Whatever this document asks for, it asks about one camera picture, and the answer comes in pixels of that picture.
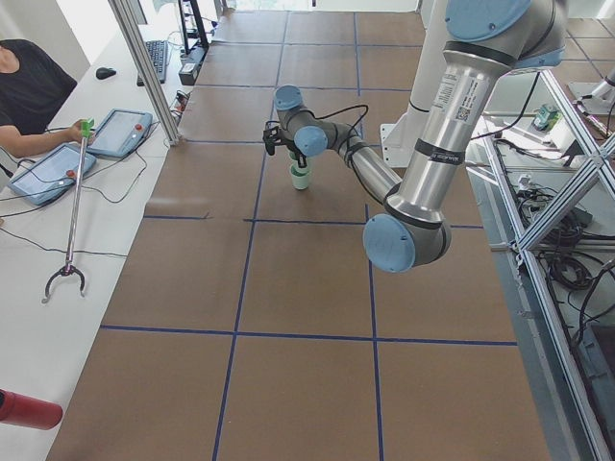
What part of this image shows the aluminium side frame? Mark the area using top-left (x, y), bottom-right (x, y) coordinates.
top-left (471, 70), bottom-right (614, 460)

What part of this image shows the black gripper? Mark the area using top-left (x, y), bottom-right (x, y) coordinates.
top-left (286, 143), bottom-right (302, 153)

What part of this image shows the black camera cable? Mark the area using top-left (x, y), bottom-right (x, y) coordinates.
top-left (268, 104), bottom-right (370, 145)

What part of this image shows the near teach pendant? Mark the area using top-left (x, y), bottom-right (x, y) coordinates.
top-left (8, 143), bottom-right (81, 206)

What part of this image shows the person in black shirt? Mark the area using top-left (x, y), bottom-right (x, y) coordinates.
top-left (1, 38), bottom-right (82, 158)

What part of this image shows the black computer mouse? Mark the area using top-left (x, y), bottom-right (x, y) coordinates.
top-left (95, 67), bottom-right (116, 81)

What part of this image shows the black computer box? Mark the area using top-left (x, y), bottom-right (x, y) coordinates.
top-left (178, 46), bottom-right (207, 86)

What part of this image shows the green handled reacher grabber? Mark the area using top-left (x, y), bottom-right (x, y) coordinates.
top-left (40, 117), bottom-right (95, 304)

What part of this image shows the aluminium frame post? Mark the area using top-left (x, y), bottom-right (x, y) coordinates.
top-left (108, 0), bottom-right (180, 146)

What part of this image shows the black keyboard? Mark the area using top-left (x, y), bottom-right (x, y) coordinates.
top-left (145, 39), bottom-right (168, 84)

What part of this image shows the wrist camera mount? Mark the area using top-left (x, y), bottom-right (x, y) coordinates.
top-left (262, 120), bottom-right (288, 156)

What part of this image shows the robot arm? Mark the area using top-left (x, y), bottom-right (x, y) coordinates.
top-left (263, 1), bottom-right (568, 273)

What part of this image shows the far teach pendant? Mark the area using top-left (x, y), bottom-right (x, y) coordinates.
top-left (86, 109), bottom-right (153, 158)

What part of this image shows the teach pendant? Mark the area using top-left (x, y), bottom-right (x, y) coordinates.
top-left (8, 143), bottom-right (81, 206)
top-left (86, 109), bottom-right (153, 158)

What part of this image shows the red bottle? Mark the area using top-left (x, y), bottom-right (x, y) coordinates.
top-left (0, 390), bottom-right (63, 430)

